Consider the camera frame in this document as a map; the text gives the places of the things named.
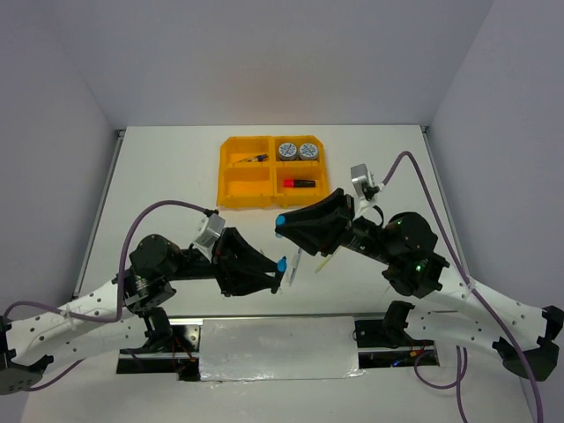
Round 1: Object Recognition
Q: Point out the small glue bottle blue cap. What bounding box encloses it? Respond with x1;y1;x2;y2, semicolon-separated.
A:
231;153;269;166

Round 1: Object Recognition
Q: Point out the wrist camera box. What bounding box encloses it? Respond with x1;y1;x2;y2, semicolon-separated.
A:
350;164;382;219
192;213;226;260

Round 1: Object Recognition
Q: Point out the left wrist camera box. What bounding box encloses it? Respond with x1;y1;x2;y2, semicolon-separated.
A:
192;213;226;260

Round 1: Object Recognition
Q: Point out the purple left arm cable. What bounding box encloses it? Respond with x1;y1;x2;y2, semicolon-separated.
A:
4;200;211;392

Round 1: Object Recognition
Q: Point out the foil-covered base plate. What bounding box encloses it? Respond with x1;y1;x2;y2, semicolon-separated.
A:
199;316;362;382

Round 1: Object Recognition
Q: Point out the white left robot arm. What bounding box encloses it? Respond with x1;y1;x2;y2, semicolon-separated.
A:
1;227;287;395

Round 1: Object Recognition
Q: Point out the yellow clear pen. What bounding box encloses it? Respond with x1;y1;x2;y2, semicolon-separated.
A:
315;255;332;273

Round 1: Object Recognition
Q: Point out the round blue-white tin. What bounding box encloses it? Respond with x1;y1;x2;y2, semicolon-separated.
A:
298;143;319;161
277;142;298;161

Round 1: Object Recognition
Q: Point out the blue clear pen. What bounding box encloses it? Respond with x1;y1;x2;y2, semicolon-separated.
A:
286;248;302;286

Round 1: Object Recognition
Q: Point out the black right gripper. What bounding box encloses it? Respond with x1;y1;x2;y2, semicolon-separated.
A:
274;186;396;263

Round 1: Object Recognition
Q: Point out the black highlighter orange tip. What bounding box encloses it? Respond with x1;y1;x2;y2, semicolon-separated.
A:
283;179;316;189

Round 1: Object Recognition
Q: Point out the black mounting rail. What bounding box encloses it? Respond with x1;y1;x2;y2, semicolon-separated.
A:
116;315;440;382

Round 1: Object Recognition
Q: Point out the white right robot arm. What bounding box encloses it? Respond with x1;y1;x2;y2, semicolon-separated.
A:
275;189;563;382

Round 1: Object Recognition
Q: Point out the black highlighter blue tip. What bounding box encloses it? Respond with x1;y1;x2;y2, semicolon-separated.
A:
277;256;288;274

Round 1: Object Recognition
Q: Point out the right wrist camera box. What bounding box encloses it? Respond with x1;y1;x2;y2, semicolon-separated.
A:
350;164;382;219

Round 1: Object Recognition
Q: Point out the orange four-compartment organizer tray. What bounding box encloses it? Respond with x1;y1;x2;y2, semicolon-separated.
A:
216;135;330;209

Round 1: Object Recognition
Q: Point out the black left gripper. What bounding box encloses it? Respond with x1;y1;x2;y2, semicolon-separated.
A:
164;226;282;297

